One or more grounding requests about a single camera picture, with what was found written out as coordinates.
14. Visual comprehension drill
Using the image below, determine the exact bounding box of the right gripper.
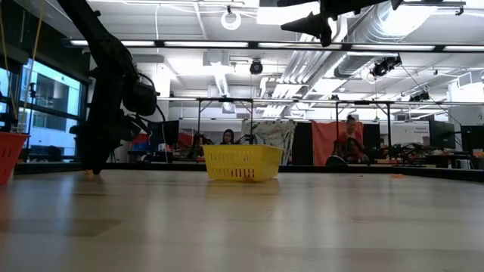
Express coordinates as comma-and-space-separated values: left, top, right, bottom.
276, 0, 364, 48

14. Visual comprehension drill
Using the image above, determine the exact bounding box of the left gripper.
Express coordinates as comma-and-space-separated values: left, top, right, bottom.
70, 70, 151, 176

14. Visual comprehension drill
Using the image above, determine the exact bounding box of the red bin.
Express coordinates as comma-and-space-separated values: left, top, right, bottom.
130, 132, 149, 146

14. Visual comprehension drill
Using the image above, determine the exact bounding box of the white ceiling pipe bundle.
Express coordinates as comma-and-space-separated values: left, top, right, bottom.
281, 22, 349, 85

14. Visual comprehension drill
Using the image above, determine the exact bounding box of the black ceiling spotlight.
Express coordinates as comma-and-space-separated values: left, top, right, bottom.
408, 90, 431, 104
249, 59, 265, 76
368, 55, 403, 79

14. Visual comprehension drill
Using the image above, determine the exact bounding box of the large window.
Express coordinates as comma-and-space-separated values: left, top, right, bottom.
0, 56, 88, 162

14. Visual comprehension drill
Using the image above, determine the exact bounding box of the black monitor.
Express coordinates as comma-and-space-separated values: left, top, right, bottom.
428, 119, 457, 150
149, 119, 180, 147
460, 125, 484, 153

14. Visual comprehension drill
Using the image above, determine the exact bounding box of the red plastic basket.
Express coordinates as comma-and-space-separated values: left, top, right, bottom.
0, 131, 32, 187

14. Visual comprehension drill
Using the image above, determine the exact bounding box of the long light bar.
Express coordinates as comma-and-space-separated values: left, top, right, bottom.
60, 37, 484, 54

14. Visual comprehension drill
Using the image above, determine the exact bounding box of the white patterned cloth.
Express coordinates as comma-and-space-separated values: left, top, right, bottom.
241, 119, 298, 165

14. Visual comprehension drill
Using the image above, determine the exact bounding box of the orange curtain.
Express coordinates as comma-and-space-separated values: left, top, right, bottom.
312, 119, 382, 166

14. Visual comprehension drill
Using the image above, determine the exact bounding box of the black panel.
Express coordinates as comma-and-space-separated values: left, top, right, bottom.
293, 120, 315, 165

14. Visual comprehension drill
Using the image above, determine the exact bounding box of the person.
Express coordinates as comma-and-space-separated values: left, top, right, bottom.
220, 128, 237, 146
332, 114, 366, 165

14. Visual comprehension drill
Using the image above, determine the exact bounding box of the yellow plastic basket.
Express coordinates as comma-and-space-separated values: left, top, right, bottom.
201, 144, 284, 182

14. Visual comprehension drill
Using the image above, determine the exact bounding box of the black chair back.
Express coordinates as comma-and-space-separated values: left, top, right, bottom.
326, 154, 349, 168

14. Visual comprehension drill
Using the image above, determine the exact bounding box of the white sign board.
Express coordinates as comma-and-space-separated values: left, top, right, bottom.
391, 122, 430, 147

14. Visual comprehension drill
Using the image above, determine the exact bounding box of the black desk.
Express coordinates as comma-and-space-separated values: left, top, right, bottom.
374, 149, 484, 170

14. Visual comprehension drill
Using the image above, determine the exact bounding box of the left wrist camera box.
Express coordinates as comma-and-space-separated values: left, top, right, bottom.
121, 79, 159, 117

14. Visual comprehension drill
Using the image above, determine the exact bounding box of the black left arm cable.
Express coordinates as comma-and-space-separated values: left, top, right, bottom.
138, 71, 167, 124

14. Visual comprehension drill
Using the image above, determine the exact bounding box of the white ring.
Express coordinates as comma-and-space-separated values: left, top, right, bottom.
220, 10, 243, 32

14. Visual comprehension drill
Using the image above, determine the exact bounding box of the silver air duct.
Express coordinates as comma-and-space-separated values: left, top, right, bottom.
332, 0, 436, 79

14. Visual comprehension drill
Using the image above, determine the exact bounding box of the black background rig frame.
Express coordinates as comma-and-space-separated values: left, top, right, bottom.
334, 100, 392, 153
195, 97, 255, 147

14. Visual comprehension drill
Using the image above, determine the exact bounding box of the yellow cable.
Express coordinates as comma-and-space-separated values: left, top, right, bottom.
18, 7, 45, 126

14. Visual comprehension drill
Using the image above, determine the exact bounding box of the black aluminium rig frame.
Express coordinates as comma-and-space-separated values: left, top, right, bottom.
14, 160, 484, 184

